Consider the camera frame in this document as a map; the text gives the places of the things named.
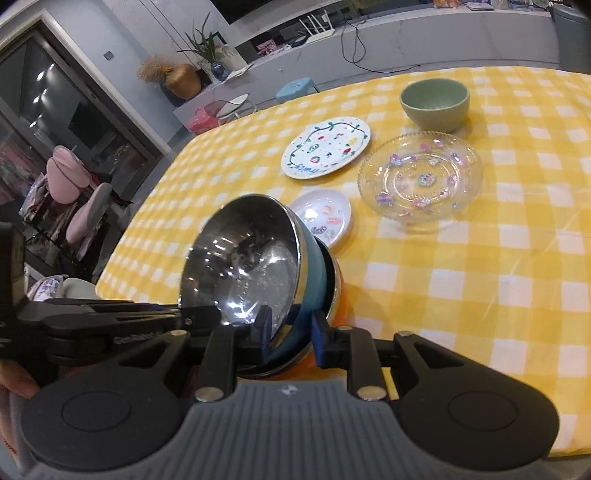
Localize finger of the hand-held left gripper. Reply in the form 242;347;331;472
44;298;222;365

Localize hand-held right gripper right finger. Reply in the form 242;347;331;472
313;311;467;400

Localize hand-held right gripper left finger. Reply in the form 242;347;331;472
106;306;273;403

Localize blue steel-lined bowl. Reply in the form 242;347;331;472
178;194;334;371

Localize small white stickered dish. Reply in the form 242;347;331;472
287;188;355;254

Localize person's left hand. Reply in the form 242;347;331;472
0;360;41;398

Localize patterned plastic bag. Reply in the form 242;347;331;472
28;274;64;302

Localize pink chair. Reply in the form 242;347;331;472
45;145;114;247

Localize yellow checkered tablecloth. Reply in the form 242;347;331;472
95;65;591;462

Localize clear glass stickered plate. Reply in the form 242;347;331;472
357;130;484;223

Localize dark glass door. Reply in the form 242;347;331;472
0;23;172;208

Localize white painted plate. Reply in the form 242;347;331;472
281;119;372;181

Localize pink plastic basket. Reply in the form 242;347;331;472
191;107;221;134

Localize white seat metal chair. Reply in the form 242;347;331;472
203;92;256;123

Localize gold vase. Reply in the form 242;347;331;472
165;64;203;100

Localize dried yellow flowers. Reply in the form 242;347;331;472
137;55;174;85

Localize blue plastic stool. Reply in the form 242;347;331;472
276;78;317;103

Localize green ceramic bowl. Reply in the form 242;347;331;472
399;78;471;133

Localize green potted plant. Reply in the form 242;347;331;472
177;13;232;82

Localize white router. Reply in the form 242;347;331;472
291;14;345;45

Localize grey bin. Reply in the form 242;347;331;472
551;2;591;75

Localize black cable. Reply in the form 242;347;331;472
340;21;419;75

